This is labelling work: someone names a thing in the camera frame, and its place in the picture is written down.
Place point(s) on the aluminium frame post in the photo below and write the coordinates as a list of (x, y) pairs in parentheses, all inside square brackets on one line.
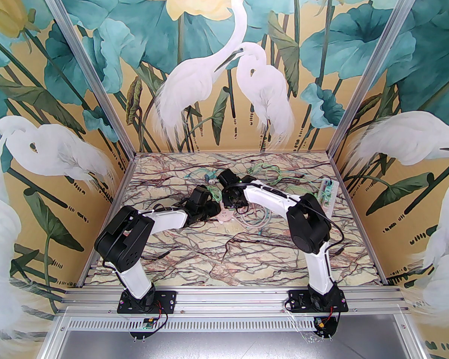
[(370, 69), (89, 69)]

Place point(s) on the perforated metal strip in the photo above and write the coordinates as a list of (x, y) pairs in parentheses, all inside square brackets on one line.
[(228, 324)]

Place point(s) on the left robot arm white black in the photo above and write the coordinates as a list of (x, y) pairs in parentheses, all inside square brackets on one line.
[(164, 219)]

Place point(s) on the grey metal sheet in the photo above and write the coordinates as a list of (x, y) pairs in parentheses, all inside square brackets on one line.
[(228, 346)]

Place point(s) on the white power strip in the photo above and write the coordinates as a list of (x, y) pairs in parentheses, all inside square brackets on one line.
[(332, 196)]

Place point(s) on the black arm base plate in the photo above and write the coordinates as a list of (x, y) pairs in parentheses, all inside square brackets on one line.
[(297, 301), (168, 301)]

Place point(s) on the teal charger adapter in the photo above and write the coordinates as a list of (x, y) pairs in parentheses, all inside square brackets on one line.
[(211, 178)]

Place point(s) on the aluminium front rail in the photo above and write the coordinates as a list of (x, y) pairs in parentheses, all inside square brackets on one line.
[(228, 299)]

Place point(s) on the green charger adapter with prongs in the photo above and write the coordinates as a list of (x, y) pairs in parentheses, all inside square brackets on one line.
[(324, 191)]

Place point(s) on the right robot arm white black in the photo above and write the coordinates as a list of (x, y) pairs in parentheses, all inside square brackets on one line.
[(269, 196)]

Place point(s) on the pink round socket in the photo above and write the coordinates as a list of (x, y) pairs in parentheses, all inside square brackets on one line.
[(226, 216)]

